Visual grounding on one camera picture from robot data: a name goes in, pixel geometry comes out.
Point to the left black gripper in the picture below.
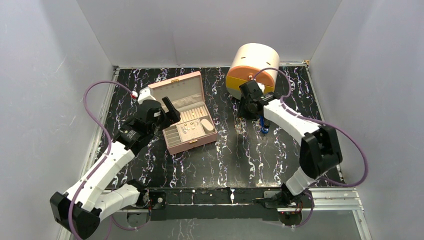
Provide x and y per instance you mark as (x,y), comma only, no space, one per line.
(173,115)

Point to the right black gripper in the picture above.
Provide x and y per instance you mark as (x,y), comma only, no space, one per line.
(242,113)

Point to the pink jewelry box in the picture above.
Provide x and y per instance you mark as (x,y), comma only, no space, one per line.
(186,93)

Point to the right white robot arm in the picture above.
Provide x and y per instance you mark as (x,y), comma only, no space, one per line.
(319,144)

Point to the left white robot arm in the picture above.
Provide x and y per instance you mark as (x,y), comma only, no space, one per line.
(82,207)

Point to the blue stapler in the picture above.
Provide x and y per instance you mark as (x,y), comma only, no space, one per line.
(264,125)

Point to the white oval pad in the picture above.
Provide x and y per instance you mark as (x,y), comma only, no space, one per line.
(207,125)

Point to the round three-drawer organizer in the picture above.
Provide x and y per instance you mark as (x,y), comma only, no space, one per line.
(247,64)

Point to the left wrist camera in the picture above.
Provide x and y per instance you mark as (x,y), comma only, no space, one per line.
(145,94)

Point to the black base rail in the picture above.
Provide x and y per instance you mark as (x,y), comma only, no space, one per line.
(215,200)

